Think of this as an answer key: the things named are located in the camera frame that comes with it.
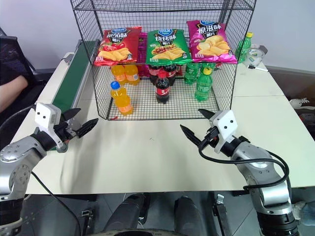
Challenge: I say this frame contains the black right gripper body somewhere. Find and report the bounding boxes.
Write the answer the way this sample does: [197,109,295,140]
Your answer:
[199,125,220,149]

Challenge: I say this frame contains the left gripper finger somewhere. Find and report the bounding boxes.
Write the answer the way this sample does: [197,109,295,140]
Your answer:
[63,108,82,121]
[77,118,99,139]

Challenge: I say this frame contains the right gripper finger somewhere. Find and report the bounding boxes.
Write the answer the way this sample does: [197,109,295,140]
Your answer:
[198,108,215,121]
[180,124,202,148]

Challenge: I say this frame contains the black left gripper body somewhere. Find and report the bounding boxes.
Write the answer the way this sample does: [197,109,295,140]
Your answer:
[52,118,80,145]

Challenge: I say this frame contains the green conveyor belt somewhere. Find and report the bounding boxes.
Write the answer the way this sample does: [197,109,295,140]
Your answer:
[46,39,99,153]

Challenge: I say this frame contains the green soda bottle yellow cap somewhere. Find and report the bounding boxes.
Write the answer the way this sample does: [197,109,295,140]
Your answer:
[234,31,254,65]
[194,67,214,103]

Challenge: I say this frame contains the orange soda bottle blue cap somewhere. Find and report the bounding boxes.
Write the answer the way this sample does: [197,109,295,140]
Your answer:
[110,81,134,116]

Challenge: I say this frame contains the cola bottle red cap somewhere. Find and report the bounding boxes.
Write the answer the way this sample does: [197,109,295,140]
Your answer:
[155,71,171,105]

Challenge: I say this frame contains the black and white marker pen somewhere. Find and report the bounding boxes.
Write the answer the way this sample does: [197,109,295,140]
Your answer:
[247,64,269,73]

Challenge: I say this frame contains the purple potato chips bag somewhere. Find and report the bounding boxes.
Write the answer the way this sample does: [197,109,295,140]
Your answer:
[186,20,238,65]

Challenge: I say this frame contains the green potato chips bag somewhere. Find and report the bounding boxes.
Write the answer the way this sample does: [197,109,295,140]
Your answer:
[145,29,192,66]

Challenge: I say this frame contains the black mesh office chair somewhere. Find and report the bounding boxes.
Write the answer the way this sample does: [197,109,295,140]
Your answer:
[0,26,47,87]

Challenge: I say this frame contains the red potato chips bag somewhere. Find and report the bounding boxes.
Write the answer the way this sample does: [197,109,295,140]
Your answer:
[93,26,143,67]

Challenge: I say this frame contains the magenta snack bag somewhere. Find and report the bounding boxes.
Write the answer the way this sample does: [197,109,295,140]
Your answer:
[136,31,149,77]

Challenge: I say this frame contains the dark rounded shape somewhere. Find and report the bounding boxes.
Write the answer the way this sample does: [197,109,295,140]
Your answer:
[102,193,151,236]

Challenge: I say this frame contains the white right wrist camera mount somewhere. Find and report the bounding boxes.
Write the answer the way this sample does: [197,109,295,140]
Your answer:
[209,109,238,154]

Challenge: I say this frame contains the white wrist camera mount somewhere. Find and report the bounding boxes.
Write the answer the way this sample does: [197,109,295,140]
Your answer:
[209,109,238,154]
[33,103,68,153]

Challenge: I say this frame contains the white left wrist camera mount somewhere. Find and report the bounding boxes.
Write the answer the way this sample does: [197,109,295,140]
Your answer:
[33,103,68,153]

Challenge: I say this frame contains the black wire mesh shelf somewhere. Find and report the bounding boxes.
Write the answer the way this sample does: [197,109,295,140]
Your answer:
[69,0,257,121]

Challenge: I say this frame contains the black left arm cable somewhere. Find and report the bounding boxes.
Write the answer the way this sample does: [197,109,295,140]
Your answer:
[0,105,37,135]

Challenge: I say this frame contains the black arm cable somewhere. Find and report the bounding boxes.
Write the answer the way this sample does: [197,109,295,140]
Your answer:
[198,144,290,193]
[0,105,37,135]

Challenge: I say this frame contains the thin black body cable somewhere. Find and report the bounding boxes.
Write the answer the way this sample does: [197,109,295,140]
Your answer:
[30,171,82,236]

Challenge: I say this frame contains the black table leg bracket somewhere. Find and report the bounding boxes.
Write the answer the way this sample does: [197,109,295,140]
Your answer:
[212,193,233,236]
[79,207,96,236]

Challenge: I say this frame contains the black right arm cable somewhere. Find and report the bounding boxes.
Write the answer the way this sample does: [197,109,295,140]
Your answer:
[198,144,290,193]

